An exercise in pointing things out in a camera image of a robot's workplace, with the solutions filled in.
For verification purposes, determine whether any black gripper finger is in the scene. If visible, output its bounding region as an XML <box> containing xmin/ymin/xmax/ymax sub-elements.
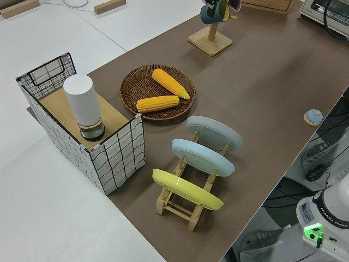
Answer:
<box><xmin>204</xmin><ymin>0</ymin><xmax>219</xmax><ymax>16</ymax></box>

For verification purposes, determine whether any white cylindrical water bottle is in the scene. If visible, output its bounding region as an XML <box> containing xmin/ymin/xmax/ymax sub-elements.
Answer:
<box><xmin>63</xmin><ymin>75</ymin><xmax>106</xmax><ymax>142</ymax></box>

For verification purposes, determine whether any dark blue mug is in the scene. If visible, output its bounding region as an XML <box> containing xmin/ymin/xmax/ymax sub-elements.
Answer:
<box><xmin>200</xmin><ymin>0</ymin><xmax>231</xmax><ymax>25</ymax></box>

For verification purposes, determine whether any wooden mug tree stand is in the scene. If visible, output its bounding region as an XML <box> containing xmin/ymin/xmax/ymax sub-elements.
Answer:
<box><xmin>187</xmin><ymin>0</ymin><xmax>238</xmax><ymax>57</ymax></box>

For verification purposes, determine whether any yellow corn cob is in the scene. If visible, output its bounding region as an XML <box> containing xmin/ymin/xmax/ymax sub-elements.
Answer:
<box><xmin>151</xmin><ymin>68</ymin><xmax>191</xmax><ymax>100</ymax></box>
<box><xmin>136</xmin><ymin>95</ymin><xmax>180</xmax><ymax>114</ymax></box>

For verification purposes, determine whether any brown table mat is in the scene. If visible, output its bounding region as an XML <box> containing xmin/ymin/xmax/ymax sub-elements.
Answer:
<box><xmin>26</xmin><ymin>0</ymin><xmax>349</xmax><ymax>262</ymax></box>

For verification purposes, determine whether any wooden block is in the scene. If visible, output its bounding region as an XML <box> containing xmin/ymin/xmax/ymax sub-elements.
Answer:
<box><xmin>0</xmin><ymin>0</ymin><xmax>40</xmax><ymax>19</ymax></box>
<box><xmin>93</xmin><ymin>0</ymin><xmax>127</xmax><ymax>15</ymax></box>

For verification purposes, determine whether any white toaster oven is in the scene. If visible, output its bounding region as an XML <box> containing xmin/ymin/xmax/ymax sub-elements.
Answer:
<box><xmin>298</xmin><ymin>0</ymin><xmax>349</xmax><ymax>36</ymax></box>

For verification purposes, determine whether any brown wicker tray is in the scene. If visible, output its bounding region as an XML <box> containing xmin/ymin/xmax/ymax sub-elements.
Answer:
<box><xmin>119</xmin><ymin>64</ymin><xmax>196</xmax><ymax>121</ymax></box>

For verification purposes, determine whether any grey plate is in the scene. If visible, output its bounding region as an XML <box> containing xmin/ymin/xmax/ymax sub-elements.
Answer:
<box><xmin>186</xmin><ymin>115</ymin><xmax>244</xmax><ymax>152</ymax></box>

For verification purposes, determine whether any blue dome bell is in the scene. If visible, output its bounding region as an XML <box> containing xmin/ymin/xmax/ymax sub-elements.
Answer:
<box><xmin>304</xmin><ymin>109</ymin><xmax>324</xmax><ymax>126</ymax></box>

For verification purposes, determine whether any light blue plate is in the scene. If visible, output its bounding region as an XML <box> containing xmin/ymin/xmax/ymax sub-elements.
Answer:
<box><xmin>171</xmin><ymin>138</ymin><xmax>236</xmax><ymax>177</ymax></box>

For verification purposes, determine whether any white power strip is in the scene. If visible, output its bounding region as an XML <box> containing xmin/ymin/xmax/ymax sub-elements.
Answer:
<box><xmin>299</xmin><ymin>141</ymin><xmax>338</xmax><ymax>175</ymax></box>

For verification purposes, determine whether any yellow plate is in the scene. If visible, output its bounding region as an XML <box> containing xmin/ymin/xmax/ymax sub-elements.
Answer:
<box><xmin>152</xmin><ymin>168</ymin><xmax>225</xmax><ymax>211</ymax></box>

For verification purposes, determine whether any wooden plate rack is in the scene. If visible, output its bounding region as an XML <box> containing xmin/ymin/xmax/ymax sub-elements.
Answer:
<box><xmin>155</xmin><ymin>130</ymin><xmax>230</xmax><ymax>232</ymax></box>

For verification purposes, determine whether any grey power strip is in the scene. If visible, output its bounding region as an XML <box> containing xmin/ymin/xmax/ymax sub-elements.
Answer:
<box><xmin>231</xmin><ymin>228</ymin><xmax>286</xmax><ymax>260</ymax></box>

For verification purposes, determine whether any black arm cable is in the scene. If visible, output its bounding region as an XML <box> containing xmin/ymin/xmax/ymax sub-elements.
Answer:
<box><xmin>325</xmin><ymin>0</ymin><xmax>349</xmax><ymax>42</ymax></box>

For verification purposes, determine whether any thin white cable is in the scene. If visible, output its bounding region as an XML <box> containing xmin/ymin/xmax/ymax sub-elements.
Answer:
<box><xmin>40</xmin><ymin>0</ymin><xmax>93</xmax><ymax>13</ymax></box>

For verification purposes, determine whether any wire basket with wooden step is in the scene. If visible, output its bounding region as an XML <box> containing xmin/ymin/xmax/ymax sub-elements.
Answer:
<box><xmin>15</xmin><ymin>52</ymin><xmax>147</xmax><ymax>196</ymax></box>

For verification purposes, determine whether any black coiled cable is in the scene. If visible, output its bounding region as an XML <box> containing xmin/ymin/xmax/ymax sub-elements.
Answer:
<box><xmin>305</xmin><ymin>164</ymin><xmax>326</xmax><ymax>183</ymax></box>

